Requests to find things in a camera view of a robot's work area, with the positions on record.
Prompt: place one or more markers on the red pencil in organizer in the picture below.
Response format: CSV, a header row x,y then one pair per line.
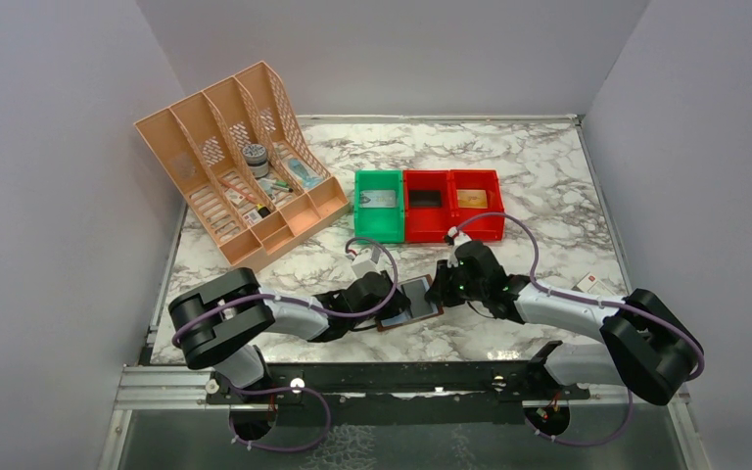
x,y
236,195

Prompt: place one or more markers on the green plastic bin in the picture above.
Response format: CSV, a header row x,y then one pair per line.
x,y
382,225

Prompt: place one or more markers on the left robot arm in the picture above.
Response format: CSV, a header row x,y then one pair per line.
x,y
216,322

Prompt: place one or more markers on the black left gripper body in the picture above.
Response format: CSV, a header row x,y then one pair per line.
x,y
389,311

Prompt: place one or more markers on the brown leather card holder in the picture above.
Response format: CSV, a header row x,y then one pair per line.
x,y
419,309

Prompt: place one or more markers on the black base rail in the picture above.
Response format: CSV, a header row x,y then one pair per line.
x,y
392,393

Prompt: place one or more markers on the gold card in red bin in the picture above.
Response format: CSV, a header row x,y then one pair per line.
x,y
472,199

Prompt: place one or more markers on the blue packet in organizer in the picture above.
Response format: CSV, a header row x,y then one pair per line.
x,y
304,173

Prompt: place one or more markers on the silver round tin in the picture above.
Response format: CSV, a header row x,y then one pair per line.
x,y
256,158

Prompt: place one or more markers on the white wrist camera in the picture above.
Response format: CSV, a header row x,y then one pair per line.
x,y
366,260
454,239

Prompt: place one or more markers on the red plastic bin middle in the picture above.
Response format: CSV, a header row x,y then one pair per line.
x,y
427,225

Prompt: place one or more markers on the red plastic bin right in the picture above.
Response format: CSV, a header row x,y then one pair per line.
x,y
489,229

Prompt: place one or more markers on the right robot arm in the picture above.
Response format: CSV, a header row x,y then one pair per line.
x,y
636,341

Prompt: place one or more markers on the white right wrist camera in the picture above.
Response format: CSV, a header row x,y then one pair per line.
x,y
454,239

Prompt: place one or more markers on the small white red box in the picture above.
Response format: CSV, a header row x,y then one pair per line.
x,y
592,285

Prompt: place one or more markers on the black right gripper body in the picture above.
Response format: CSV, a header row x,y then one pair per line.
x,y
461,289

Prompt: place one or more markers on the peach plastic file organizer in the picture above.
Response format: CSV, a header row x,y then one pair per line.
x,y
198,140

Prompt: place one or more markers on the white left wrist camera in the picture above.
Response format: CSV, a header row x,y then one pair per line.
x,y
366,260

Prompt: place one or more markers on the black card in red bin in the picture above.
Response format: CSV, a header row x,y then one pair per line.
x,y
425,199

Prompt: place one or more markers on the silver card in green bin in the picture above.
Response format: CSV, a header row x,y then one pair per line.
x,y
378,199

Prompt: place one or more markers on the red plastic bin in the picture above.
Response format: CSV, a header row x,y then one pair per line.
x,y
427,225
489,229

